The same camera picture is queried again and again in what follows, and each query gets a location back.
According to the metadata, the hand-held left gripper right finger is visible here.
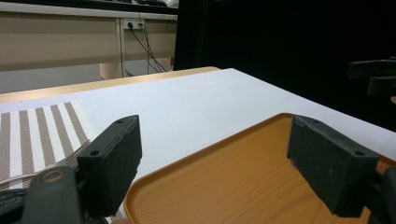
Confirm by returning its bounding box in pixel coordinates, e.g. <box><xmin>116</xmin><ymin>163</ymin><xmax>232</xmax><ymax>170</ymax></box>
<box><xmin>286</xmin><ymin>114</ymin><xmax>380</xmax><ymax>218</ymax></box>

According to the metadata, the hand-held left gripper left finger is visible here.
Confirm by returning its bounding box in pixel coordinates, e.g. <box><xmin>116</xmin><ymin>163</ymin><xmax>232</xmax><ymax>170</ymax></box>
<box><xmin>77</xmin><ymin>114</ymin><xmax>144</xmax><ymax>218</ymax></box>

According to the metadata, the silver fork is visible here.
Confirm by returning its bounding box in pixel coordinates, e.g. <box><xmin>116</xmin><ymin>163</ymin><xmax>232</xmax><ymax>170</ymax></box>
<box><xmin>0</xmin><ymin>139</ymin><xmax>92</xmax><ymax>185</ymax></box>

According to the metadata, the orange wooden tray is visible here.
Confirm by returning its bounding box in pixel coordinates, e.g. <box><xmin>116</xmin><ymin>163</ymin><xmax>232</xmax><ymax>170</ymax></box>
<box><xmin>123</xmin><ymin>112</ymin><xmax>396</xmax><ymax>224</ymax></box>

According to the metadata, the striped beige placemat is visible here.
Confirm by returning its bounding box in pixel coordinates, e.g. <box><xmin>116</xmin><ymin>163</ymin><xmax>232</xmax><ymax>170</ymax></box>
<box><xmin>0</xmin><ymin>101</ymin><xmax>125</xmax><ymax>224</ymax></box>

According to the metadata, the black curtain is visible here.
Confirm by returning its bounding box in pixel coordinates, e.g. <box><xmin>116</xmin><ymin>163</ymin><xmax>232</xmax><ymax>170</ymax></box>
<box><xmin>173</xmin><ymin>0</ymin><xmax>396</xmax><ymax>133</ymax></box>

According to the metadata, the white table sheet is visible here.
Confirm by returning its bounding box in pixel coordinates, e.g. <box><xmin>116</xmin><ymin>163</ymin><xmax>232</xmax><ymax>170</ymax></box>
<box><xmin>0</xmin><ymin>67</ymin><xmax>396</xmax><ymax>181</ymax></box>

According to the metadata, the beige desk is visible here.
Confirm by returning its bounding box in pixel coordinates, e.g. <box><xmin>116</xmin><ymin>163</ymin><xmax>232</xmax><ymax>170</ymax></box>
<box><xmin>0</xmin><ymin>1</ymin><xmax>179</xmax><ymax>80</ymax></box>

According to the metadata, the white power outlet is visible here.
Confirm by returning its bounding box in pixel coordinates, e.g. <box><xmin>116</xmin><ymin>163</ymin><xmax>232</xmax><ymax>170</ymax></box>
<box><xmin>123</xmin><ymin>18</ymin><xmax>146</xmax><ymax>31</ymax></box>

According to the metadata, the bundle of black cables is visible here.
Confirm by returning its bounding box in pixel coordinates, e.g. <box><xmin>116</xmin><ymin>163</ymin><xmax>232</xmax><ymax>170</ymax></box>
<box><xmin>125</xmin><ymin>21</ymin><xmax>171</xmax><ymax>77</ymax></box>

